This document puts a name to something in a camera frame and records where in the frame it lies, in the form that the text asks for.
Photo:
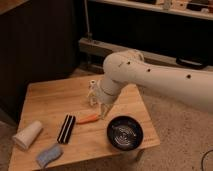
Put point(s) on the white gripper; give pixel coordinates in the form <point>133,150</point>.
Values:
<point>106,101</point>

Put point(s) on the orange pepper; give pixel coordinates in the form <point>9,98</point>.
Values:
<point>88,119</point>

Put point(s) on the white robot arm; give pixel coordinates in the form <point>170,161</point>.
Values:
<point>192,87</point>

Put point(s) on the black striped bowl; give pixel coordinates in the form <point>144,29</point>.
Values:
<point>125,133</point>

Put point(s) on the wooden table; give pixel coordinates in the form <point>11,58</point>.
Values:
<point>50,102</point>

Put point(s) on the black white striped block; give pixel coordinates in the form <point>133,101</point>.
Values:
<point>66,129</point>

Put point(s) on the blue grey sponge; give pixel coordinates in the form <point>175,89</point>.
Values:
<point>49,155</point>

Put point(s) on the white paper cup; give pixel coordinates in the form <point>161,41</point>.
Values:
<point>28,135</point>

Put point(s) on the black handle on shelf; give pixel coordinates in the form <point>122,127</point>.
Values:
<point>196,66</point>

